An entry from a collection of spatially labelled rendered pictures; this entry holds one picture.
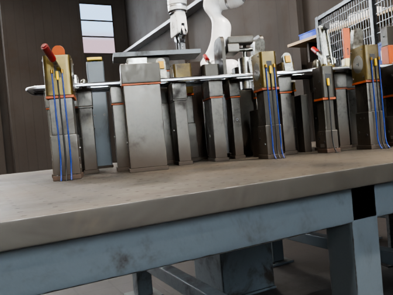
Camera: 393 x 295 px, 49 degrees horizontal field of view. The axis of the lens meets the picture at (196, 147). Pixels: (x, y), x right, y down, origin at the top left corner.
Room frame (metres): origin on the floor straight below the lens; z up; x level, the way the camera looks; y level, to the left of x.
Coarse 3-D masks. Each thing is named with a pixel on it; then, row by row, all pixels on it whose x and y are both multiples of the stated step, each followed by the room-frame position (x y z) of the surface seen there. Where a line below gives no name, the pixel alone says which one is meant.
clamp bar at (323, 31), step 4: (324, 24) 1.82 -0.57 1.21; (328, 24) 1.82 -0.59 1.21; (320, 28) 1.84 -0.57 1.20; (324, 28) 1.82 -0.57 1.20; (328, 28) 1.82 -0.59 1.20; (320, 32) 1.84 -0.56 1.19; (324, 32) 1.85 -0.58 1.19; (328, 32) 1.85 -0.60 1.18; (320, 36) 1.84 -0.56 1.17; (324, 36) 1.85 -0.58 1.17; (328, 36) 1.84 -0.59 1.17; (320, 40) 1.84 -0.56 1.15; (324, 40) 1.85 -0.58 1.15; (328, 40) 1.84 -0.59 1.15; (320, 44) 1.85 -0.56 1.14; (324, 44) 1.83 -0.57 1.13; (328, 44) 1.84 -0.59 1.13; (320, 48) 1.85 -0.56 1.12; (324, 48) 1.83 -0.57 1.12; (328, 48) 1.84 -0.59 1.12; (324, 52) 1.83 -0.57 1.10; (328, 52) 1.84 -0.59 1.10; (324, 56) 1.83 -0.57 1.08; (328, 56) 1.85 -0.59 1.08; (332, 60) 1.83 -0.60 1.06; (332, 64) 1.82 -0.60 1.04
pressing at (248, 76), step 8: (384, 64) 1.60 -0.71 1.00; (280, 72) 1.54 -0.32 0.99; (288, 72) 1.55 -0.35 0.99; (296, 72) 1.55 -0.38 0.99; (304, 72) 1.64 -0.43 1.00; (168, 80) 1.46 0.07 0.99; (176, 80) 1.55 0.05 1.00; (184, 80) 1.55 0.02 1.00; (192, 80) 1.59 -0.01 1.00; (200, 80) 1.59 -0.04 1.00; (224, 80) 1.67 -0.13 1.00; (240, 80) 1.67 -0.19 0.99; (248, 80) 1.66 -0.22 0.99; (32, 88) 1.38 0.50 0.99; (40, 88) 1.46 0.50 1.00; (80, 88) 1.54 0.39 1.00; (96, 88) 1.60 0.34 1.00; (104, 88) 1.60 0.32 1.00
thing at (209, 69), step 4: (204, 64) 1.75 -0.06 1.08; (208, 64) 1.75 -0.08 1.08; (212, 64) 1.75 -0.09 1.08; (216, 64) 1.75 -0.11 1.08; (204, 68) 1.75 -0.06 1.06; (208, 68) 1.75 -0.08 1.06; (212, 68) 1.75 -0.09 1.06; (216, 68) 1.75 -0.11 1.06; (204, 72) 1.75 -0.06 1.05; (208, 72) 1.75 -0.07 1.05; (212, 72) 1.75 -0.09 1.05; (216, 72) 1.75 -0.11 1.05; (204, 108) 1.81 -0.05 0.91; (204, 112) 1.82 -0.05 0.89
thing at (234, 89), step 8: (232, 80) 1.58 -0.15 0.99; (224, 88) 1.65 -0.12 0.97; (232, 88) 1.58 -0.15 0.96; (232, 96) 1.58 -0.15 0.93; (232, 104) 1.59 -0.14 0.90; (232, 112) 1.59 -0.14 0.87; (232, 120) 1.59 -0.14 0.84; (240, 120) 1.59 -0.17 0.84; (232, 128) 1.60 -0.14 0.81; (240, 128) 1.59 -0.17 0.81; (232, 136) 1.61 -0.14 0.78; (240, 136) 1.59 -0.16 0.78; (232, 144) 1.62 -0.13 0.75; (240, 144) 1.59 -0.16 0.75; (232, 152) 1.63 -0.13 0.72; (240, 152) 1.59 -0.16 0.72
